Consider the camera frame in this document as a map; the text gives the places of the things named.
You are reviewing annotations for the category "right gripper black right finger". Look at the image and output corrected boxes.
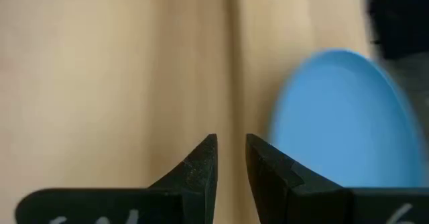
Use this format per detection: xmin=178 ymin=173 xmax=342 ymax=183
xmin=245 ymin=133 xmax=429 ymax=224

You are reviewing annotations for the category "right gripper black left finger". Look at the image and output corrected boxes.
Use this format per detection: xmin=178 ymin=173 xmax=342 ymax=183
xmin=14 ymin=133 xmax=219 ymax=224

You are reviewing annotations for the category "blue bowl with orange rim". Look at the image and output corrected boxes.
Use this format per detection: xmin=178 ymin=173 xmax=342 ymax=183
xmin=267 ymin=48 xmax=426 ymax=188

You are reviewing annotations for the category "black metal shelf frame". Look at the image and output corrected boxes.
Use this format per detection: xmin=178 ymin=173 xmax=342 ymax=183
xmin=363 ymin=0 xmax=429 ymax=60

